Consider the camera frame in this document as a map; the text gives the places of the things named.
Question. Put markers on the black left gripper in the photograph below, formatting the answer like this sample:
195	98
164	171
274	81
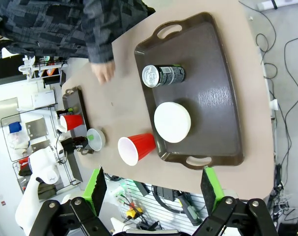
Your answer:
68	144

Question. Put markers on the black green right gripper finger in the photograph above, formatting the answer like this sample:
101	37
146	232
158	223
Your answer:
212	189

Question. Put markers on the red plastic cup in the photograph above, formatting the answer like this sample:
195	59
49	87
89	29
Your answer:
73	121
141	145

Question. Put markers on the person forearm in dark sleeve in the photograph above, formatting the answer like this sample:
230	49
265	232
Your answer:
99	46

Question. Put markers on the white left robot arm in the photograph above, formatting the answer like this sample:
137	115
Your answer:
40	159

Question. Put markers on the person bare hand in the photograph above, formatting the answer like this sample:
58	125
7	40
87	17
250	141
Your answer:
104	72

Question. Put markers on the grey green power tool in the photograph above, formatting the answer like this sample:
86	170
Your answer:
191	211

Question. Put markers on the yellow hand tool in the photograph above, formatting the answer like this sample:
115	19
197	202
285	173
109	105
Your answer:
132	213

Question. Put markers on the dark brown serving tray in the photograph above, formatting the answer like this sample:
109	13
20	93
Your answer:
212	98
78	103

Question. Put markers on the grey metal plate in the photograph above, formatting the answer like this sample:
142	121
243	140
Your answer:
37	126

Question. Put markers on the white slatted panel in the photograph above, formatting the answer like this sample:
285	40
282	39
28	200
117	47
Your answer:
148	206

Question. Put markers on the white cardboard box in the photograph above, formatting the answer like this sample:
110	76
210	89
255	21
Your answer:
44	98

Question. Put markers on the blue cloth item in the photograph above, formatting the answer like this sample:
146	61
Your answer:
15	127

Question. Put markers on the white plug adapter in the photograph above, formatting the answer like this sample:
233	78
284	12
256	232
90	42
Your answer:
274	105

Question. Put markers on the person in dark patterned jacket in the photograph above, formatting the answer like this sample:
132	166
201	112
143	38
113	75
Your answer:
40	24

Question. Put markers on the white power strip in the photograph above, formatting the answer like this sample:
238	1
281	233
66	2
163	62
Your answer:
279	3

